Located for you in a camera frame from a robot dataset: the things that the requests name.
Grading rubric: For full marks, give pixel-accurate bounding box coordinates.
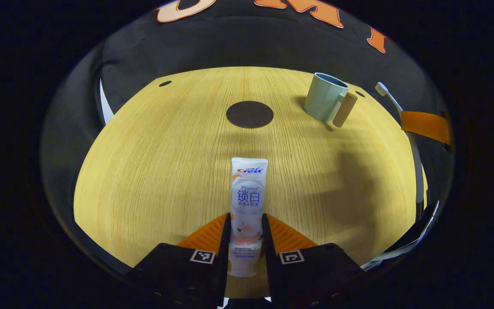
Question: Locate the black backdrop cloth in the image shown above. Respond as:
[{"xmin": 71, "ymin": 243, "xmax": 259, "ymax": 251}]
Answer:
[{"xmin": 41, "ymin": 0, "xmax": 453, "ymax": 275}]

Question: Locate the white toothpaste tube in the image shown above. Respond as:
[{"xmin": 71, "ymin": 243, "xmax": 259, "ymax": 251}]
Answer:
[{"xmin": 228, "ymin": 157, "xmax": 269, "ymax": 278}]

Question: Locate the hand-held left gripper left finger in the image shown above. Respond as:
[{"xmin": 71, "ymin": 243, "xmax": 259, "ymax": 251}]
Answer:
[{"xmin": 123, "ymin": 212, "xmax": 232, "ymax": 309}]

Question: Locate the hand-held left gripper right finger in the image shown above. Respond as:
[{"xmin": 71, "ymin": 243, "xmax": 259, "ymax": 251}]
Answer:
[{"xmin": 262, "ymin": 212, "xmax": 364, "ymax": 309}]

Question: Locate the white toothbrush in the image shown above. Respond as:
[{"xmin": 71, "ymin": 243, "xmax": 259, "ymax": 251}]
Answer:
[{"xmin": 375, "ymin": 82, "xmax": 427, "ymax": 219}]

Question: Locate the pale green cup wooden handle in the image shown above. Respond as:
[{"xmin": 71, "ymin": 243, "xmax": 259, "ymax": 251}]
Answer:
[{"xmin": 303, "ymin": 72, "xmax": 358, "ymax": 128}]

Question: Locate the round dark brown coaster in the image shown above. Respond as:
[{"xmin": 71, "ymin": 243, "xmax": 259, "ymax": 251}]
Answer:
[{"xmin": 226, "ymin": 101, "xmax": 274, "ymax": 129}]

